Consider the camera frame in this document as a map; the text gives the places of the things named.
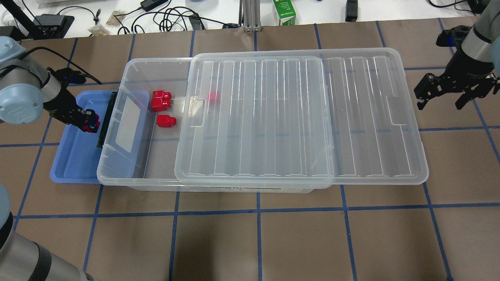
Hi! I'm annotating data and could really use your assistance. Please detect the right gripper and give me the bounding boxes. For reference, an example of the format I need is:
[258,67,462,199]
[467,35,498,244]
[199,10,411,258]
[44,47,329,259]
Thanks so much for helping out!
[414,57,499,110]

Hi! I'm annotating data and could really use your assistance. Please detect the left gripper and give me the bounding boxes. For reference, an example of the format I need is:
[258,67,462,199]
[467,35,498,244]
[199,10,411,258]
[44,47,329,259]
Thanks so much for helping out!
[43,87,100,133]

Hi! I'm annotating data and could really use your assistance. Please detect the clear plastic box lid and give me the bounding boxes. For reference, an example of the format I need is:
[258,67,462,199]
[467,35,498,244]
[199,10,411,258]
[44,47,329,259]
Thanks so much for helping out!
[174,48,429,187]

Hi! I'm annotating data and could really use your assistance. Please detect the red block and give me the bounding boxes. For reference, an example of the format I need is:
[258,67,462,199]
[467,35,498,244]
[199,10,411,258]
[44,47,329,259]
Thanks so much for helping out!
[151,90,172,112]
[207,91,220,105]
[86,121,101,133]
[156,114,177,128]

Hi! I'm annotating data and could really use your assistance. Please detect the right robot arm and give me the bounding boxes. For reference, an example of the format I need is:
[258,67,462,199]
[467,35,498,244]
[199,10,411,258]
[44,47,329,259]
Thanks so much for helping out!
[414,0,500,110]

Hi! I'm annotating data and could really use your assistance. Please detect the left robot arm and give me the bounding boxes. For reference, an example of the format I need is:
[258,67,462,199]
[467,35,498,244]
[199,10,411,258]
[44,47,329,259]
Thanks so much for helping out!
[0,36,100,133]

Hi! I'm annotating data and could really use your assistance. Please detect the black box latch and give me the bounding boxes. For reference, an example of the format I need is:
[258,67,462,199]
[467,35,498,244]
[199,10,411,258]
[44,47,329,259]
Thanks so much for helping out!
[96,91,118,149]

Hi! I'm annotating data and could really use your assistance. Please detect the blue plastic tray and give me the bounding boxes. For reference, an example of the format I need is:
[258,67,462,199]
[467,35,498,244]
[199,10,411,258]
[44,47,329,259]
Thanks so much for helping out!
[50,90,113,184]

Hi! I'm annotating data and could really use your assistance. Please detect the clear plastic storage box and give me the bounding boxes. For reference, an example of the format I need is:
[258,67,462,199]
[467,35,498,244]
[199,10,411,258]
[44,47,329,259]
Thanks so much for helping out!
[97,56,332,193]

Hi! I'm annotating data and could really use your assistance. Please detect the snack bag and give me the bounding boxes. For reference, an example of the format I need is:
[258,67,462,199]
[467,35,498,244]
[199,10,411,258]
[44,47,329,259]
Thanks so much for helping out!
[106,10,127,26]
[87,24,110,37]

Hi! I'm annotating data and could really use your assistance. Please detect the black power adapter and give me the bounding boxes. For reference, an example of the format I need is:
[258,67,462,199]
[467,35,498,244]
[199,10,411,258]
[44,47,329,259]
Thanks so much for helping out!
[140,0,169,12]

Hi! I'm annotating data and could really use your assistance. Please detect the green milk carton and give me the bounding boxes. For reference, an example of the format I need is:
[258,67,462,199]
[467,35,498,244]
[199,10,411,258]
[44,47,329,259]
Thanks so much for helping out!
[272,0,297,26]

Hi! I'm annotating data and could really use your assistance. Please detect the aluminium frame post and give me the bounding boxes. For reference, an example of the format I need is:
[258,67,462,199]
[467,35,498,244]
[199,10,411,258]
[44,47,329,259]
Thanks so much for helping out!
[239,0,261,32]

